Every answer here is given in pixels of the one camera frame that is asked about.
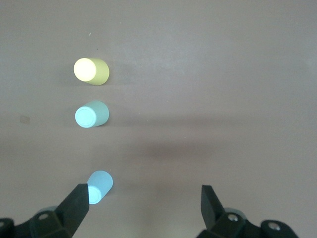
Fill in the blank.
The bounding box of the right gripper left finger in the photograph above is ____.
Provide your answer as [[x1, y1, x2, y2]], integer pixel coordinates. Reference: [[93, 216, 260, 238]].
[[0, 182, 90, 238]]

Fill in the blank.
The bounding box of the yellow plastic cup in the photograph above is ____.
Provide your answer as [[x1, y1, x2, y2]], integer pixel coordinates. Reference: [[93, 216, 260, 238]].
[[73, 57, 110, 86]]

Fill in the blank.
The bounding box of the pale green plastic cup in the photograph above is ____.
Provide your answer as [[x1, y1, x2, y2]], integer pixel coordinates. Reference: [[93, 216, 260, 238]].
[[74, 100, 110, 128]]

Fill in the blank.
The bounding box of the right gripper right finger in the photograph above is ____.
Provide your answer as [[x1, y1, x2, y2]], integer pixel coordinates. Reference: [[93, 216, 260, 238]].
[[198, 184, 299, 238]]

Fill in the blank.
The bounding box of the light blue plastic cup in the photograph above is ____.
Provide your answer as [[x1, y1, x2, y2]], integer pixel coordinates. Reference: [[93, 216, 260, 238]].
[[86, 170, 114, 205]]

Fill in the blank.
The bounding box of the brown table mat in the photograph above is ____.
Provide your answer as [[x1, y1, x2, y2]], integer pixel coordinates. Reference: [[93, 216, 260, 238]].
[[0, 0, 317, 238]]

